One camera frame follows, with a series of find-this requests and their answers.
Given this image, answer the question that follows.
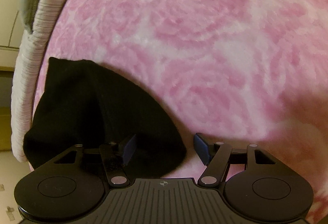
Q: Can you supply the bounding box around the black garment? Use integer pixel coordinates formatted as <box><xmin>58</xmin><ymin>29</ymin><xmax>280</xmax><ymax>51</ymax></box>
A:
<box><xmin>23</xmin><ymin>57</ymin><xmax>187</xmax><ymax>177</ymax></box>

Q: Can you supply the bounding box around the pink floral blanket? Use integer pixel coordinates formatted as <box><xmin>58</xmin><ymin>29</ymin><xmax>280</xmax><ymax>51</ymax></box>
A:
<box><xmin>44</xmin><ymin>0</ymin><xmax>327</xmax><ymax>223</ymax></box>

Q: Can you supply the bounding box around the white ribbed duvet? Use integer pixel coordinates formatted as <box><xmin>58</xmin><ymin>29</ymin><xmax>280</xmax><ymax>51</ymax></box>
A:
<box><xmin>11</xmin><ymin>0</ymin><xmax>66</xmax><ymax>162</ymax></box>

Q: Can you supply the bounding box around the white wardrobe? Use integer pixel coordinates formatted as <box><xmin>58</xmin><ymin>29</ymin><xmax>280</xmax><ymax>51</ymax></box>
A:
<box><xmin>0</xmin><ymin>0</ymin><xmax>23</xmax><ymax>71</ymax></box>

